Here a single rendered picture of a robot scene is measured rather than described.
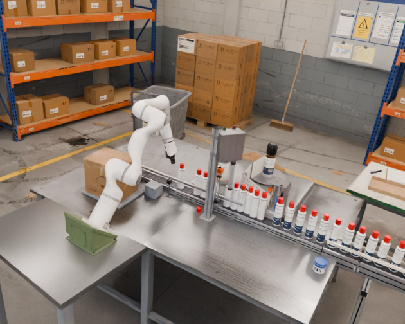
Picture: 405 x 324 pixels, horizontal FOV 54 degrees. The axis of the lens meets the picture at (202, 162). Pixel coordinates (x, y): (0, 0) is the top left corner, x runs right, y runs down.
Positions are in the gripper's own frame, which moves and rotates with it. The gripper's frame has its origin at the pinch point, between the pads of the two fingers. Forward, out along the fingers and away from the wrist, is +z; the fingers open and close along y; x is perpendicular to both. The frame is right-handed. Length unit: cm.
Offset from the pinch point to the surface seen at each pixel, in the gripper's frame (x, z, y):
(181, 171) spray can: -8.0, 7.1, -2.8
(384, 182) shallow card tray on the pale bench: -118, 73, 135
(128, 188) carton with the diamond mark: 19.9, 8.7, -31.8
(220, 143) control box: -56, -17, -17
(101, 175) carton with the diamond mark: 28, -7, -44
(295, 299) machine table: -103, 63, -51
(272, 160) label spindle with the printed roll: -52, 22, 57
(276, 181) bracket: -75, 20, 9
